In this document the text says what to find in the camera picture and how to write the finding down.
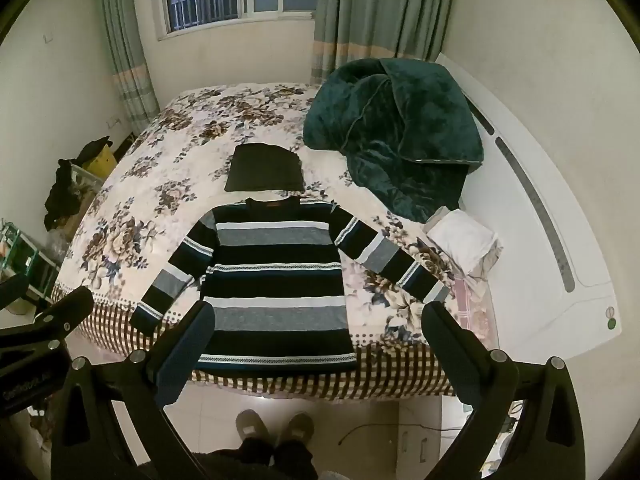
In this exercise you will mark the person's left grey slipper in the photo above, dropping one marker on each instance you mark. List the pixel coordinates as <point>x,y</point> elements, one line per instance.
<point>252,427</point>

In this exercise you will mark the white bed headboard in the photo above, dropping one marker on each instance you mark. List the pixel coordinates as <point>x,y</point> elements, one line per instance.
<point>525,270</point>

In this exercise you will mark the folded dark garment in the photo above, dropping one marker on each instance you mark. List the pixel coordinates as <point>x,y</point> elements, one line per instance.
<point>265,167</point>

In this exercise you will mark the striped knit sweater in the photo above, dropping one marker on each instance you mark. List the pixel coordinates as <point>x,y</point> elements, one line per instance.
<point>280,280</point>

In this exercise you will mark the black clothes pile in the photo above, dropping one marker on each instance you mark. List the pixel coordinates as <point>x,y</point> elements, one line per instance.
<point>62,195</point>

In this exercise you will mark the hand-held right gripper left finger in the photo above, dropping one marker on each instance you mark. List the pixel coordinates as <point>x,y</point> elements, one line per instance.
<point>185,355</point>

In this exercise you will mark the person's dark trouser legs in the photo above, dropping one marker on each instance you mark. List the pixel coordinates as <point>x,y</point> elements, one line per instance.
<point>280,462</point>

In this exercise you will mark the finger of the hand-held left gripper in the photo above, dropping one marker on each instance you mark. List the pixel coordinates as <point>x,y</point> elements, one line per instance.
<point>12,287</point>
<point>65,312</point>

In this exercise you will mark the dark green plush blanket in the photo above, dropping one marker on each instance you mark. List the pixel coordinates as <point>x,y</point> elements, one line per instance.
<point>395,125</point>

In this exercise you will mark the white folded cloth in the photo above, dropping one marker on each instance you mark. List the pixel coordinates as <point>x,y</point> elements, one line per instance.
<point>462,237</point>

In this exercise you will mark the yellow box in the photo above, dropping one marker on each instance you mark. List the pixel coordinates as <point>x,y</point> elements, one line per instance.
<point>102,162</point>

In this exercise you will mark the person's grey slipper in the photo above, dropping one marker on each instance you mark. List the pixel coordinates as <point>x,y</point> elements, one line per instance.
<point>298,429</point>
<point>252,427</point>

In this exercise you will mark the person's right grey slipper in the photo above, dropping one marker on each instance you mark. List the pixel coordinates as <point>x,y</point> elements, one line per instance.
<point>298,429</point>

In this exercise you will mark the white plastic basket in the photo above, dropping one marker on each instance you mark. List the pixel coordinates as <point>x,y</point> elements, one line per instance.
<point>85,180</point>

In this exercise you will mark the green storage rack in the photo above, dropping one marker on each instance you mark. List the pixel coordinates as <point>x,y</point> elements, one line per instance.
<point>25,255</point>

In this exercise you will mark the floral bedspread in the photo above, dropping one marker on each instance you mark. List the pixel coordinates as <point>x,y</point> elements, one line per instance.
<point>165,160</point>

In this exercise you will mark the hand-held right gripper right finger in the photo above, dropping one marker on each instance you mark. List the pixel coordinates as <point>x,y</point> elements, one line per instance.
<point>445,355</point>

